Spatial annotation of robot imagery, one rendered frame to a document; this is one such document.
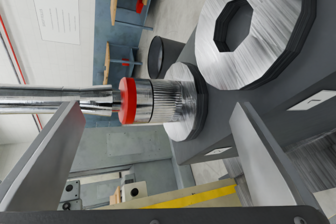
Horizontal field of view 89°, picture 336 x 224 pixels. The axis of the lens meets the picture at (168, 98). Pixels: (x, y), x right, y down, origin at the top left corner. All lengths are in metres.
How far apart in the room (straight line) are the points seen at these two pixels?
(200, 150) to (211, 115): 0.04
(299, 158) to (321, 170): 0.04
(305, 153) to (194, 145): 0.20
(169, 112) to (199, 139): 0.04
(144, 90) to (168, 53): 1.60
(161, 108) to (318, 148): 0.25
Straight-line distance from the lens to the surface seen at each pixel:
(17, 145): 10.03
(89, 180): 8.05
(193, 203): 1.56
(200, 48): 0.16
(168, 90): 0.17
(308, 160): 0.33
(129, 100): 0.15
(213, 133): 0.16
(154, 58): 2.17
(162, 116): 0.17
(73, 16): 4.93
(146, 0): 4.05
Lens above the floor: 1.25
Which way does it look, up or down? 24 degrees down
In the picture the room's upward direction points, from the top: 89 degrees counter-clockwise
